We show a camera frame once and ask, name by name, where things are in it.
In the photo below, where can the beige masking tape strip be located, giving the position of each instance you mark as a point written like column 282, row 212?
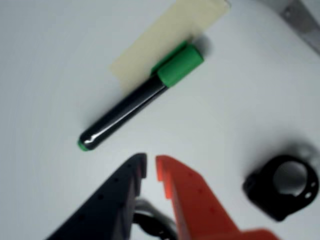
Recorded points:
column 162, row 40

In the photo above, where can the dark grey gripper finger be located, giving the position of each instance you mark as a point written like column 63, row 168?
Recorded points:
column 100, row 212

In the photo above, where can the green capped black marker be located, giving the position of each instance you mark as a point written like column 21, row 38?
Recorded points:
column 140, row 100

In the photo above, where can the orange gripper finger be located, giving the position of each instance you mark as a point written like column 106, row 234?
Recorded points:
column 195, row 212

